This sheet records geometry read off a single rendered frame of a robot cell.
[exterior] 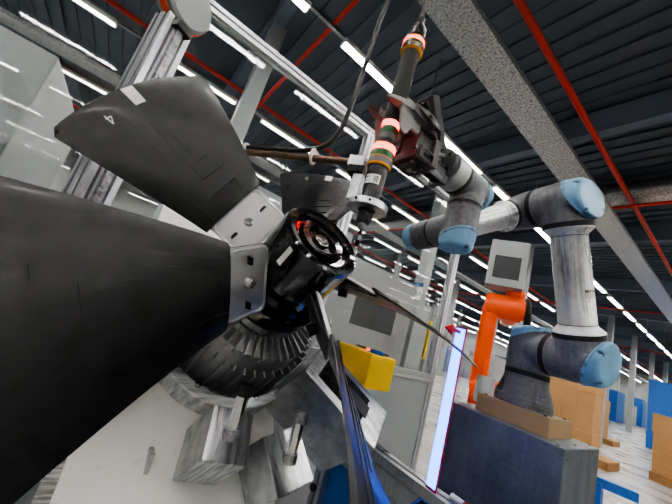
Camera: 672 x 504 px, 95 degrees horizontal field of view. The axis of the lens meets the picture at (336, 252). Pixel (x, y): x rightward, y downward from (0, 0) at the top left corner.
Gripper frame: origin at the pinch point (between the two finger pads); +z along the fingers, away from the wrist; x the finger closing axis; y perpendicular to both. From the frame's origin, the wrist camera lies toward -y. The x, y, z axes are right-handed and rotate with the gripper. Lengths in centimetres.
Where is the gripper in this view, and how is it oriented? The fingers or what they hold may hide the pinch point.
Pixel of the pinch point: (383, 101)
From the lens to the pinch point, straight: 63.2
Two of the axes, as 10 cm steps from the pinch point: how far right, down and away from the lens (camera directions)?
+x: -5.8, 0.1, 8.2
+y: -2.9, 9.3, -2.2
